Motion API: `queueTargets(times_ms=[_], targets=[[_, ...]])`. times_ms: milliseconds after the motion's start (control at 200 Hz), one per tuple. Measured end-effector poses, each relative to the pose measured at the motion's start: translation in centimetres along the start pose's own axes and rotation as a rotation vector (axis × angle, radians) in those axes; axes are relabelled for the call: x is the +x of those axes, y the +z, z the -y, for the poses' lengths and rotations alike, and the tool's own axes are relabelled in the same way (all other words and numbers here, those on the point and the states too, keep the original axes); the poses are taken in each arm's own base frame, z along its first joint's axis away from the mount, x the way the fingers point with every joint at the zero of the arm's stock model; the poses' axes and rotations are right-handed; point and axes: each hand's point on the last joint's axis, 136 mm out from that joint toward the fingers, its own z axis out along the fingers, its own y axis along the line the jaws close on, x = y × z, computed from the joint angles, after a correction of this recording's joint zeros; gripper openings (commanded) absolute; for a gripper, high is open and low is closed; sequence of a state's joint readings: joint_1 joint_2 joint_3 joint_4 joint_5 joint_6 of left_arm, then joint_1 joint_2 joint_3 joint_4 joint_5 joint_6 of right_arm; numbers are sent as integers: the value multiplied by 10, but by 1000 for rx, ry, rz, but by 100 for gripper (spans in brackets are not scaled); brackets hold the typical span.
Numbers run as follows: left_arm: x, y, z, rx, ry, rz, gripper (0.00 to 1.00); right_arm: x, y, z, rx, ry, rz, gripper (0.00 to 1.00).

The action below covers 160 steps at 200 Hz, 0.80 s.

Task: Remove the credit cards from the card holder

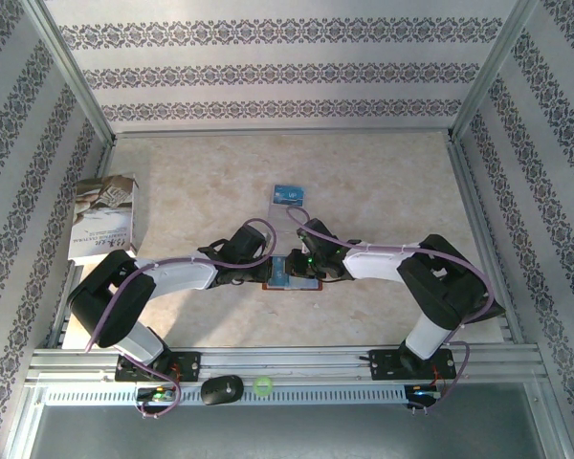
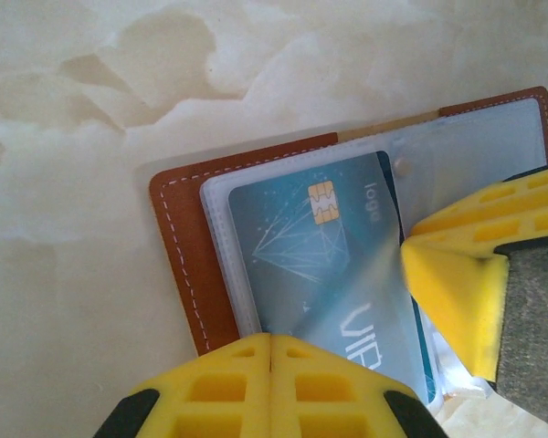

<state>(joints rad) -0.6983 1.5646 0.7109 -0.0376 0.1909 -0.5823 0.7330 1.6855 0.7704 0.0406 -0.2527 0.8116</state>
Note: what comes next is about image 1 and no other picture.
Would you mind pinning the long aluminium mounting rail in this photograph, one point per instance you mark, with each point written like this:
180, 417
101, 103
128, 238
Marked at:
292, 358

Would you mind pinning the paperback book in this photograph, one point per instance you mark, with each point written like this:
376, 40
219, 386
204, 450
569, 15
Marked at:
103, 215

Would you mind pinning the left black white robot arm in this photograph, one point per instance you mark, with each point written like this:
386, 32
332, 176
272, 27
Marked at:
110, 306

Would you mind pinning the green tape roll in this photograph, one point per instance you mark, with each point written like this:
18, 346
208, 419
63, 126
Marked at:
262, 386

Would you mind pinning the aluminium rear rail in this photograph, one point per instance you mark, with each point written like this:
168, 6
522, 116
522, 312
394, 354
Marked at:
282, 133

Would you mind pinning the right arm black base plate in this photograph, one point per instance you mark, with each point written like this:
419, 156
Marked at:
385, 365

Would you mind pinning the small controller board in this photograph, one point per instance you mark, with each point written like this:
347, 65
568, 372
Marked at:
423, 393
158, 395

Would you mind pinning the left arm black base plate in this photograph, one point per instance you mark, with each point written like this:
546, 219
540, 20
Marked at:
189, 365

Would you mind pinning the grey metal panel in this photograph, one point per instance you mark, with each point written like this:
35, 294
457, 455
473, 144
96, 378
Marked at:
287, 435

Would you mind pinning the blue VIP card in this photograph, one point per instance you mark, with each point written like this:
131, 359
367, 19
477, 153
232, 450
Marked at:
280, 273
289, 195

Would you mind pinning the brown leather card holder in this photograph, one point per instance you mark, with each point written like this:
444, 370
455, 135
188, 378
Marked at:
306, 285

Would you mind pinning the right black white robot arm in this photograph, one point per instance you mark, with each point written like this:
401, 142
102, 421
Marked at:
445, 287

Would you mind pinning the black computer mouse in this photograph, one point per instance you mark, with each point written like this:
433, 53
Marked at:
221, 390

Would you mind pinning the clear plastic sleeve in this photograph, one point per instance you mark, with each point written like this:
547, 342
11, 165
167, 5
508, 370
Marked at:
287, 220

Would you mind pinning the aluminium frame post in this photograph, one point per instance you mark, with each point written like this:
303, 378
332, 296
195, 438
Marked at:
73, 72
492, 72

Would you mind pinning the aluminium side rail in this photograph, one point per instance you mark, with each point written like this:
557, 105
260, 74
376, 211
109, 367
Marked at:
106, 158
478, 215

